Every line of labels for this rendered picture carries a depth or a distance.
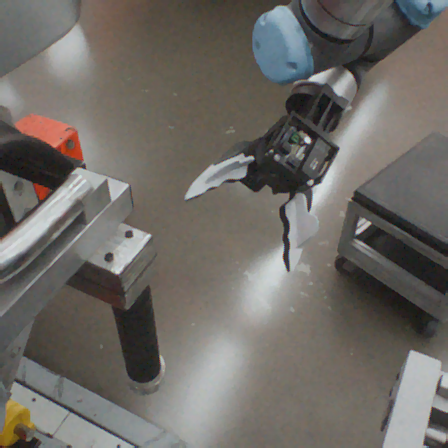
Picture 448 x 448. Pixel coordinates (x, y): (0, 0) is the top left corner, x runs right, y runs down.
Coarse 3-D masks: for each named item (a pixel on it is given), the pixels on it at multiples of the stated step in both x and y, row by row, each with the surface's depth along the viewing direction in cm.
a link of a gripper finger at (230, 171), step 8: (232, 160) 59; (240, 160) 61; (248, 160) 62; (208, 168) 62; (216, 168) 62; (224, 168) 59; (232, 168) 62; (240, 168) 64; (200, 176) 62; (208, 176) 61; (216, 176) 62; (224, 176) 63; (232, 176) 63; (240, 176) 63; (200, 184) 61; (208, 184) 62; (216, 184) 62; (192, 192) 61; (200, 192) 61
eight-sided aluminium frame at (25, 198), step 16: (0, 112) 54; (16, 128) 57; (0, 176) 57; (16, 176) 59; (0, 192) 59; (16, 192) 60; (32, 192) 63; (0, 208) 61; (16, 208) 61; (0, 224) 66; (32, 320) 71; (16, 352) 71; (0, 368) 68; (16, 368) 72
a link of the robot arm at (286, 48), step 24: (312, 0) 49; (336, 0) 47; (360, 0) 46; (384, 0) 47; (264, 24) 54; (288, 24) 52; (312, 24) 51; (336, 24) 50; (360, 24) 49; (264, 48) 55; (288, 48) 52; (312, 48) 53; (336, 48) 53; (360, 48) 57; (264, 72) 57; (288, 72) 54; (312, 72) 55
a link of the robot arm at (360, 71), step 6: (360, 60) 66; (342, 66) 67; (348, 66) 66; (354, 66) 67; (360, 66) 67; (366, 66) 68; (372, 66) 68; (354, 72) 67; (360, 72) 67; (366, 72) 69; (360, 78) 68; (360, 84) 69
